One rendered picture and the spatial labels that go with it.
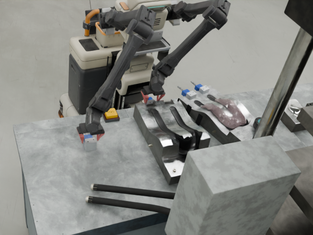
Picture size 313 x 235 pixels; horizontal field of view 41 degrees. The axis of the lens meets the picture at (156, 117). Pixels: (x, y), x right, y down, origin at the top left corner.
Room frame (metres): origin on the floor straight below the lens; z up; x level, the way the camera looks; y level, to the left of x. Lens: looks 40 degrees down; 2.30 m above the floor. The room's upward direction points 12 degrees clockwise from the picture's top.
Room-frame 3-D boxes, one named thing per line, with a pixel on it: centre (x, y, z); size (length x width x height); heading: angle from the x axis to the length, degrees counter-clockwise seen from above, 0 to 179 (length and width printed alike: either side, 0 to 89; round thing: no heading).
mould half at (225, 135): (1.83, -0.38, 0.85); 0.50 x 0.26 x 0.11; 47
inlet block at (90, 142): (1.47, 0.31, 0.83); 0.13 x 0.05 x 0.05; 30
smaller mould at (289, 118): (2.00, -0.80, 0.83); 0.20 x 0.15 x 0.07; 30
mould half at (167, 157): (1.58, -0.11, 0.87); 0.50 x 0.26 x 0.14; 30
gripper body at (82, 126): (1.44, 0.30, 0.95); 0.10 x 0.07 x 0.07; 120
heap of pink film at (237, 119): (1.83, -0.37, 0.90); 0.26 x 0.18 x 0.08; 47
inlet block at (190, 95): (1.97, -0.14, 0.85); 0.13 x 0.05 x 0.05; 47
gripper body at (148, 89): (1.83, 0.05, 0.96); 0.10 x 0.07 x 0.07; 123
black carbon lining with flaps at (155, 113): (1.60, -0.11, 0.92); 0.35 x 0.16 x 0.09; 30
